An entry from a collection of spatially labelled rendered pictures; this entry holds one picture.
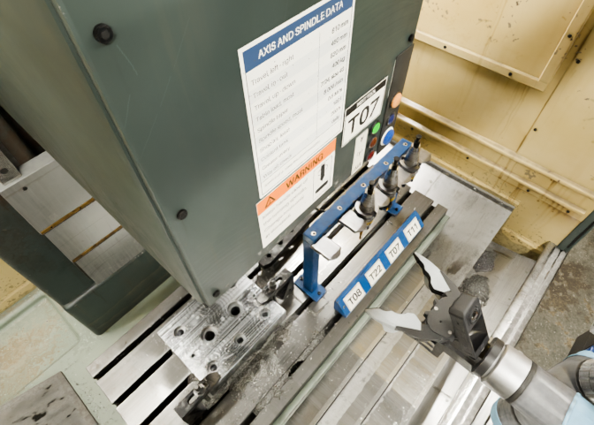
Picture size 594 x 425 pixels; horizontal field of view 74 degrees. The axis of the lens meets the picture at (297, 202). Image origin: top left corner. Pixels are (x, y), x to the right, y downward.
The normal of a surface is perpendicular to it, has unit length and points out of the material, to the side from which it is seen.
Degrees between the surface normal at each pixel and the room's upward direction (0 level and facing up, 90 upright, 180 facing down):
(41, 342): 0
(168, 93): 90
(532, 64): 90
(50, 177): 91
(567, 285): 0
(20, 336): 0
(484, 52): 90
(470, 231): 24
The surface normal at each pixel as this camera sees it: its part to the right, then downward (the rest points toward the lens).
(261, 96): 0.74, 0.53
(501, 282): -0.24, -0.72
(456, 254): -0.29, -0.30
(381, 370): 0.07, -0.68
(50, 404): 0.25, -0.79
